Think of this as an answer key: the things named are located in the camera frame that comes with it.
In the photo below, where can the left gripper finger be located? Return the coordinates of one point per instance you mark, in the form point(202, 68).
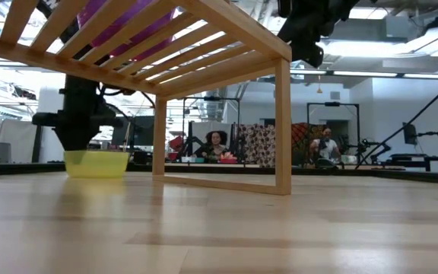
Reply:
point(67, 125)
point(89, 125)

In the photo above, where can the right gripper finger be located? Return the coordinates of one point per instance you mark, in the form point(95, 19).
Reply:
point(310, 53)

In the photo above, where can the yellow plastic bowl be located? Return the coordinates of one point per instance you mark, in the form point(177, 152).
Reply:
point(105, 165)

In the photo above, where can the pink plastic bowl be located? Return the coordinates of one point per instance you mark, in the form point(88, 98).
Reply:
point(143, 33)

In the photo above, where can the background black robot arm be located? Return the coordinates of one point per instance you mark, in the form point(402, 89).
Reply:
point(369, 145)

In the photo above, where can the wooden slatted shelf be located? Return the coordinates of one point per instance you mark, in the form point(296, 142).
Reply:
point(283, 114)

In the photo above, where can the black computer monitor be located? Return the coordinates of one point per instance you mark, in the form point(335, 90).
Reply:
point(122, 137)
point(143, 131)

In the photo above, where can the yellow pendant lamp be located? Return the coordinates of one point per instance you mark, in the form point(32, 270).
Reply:
point(319, 90)

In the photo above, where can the white partition panel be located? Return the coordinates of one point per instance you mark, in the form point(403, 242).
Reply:
point(13, 133)

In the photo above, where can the long ceiling light strip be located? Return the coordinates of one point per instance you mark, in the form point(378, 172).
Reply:
point(363, 74)

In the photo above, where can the orange patterned cloth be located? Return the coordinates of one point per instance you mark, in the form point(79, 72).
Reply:
point(300, 137)

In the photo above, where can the person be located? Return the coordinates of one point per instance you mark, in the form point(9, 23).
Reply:
point(215, 144)
point(324, 146)

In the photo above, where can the circle patterned cloth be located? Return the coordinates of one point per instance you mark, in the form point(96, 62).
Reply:
point(261, 144)

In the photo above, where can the small teal box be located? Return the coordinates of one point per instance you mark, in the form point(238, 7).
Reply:
point(198, 160)

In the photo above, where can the small black monitor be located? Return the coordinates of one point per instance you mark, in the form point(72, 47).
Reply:
point(410, 134)

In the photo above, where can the red plastic item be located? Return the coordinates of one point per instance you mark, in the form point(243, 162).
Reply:
point(228, 159)

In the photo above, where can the grey wall vent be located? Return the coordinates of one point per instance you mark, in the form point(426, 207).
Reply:
point(335, 95)

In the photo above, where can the black metal frame stand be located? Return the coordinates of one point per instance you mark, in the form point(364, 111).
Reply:
point(333, 104)
point(211, 98)

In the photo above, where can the black table border rail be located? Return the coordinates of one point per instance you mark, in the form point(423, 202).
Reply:
point(25, 168)

